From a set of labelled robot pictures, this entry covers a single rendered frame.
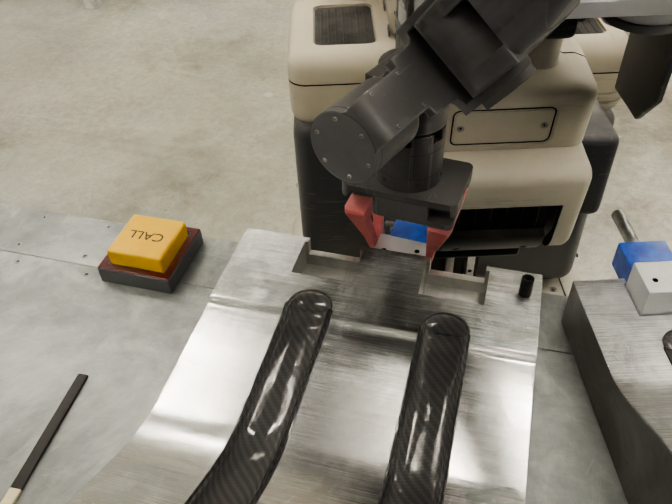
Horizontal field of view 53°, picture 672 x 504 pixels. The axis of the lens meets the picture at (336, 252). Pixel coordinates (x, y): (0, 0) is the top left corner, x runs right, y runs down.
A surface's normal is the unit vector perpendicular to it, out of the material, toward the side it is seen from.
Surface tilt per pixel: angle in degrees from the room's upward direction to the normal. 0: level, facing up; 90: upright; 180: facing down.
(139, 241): 0
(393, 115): 39
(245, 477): 23
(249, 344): 3
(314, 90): 90
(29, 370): 0
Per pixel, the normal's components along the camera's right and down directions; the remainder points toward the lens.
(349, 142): -0.58, 0.56
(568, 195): 0.03, 0.78
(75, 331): -0.04, -0.73
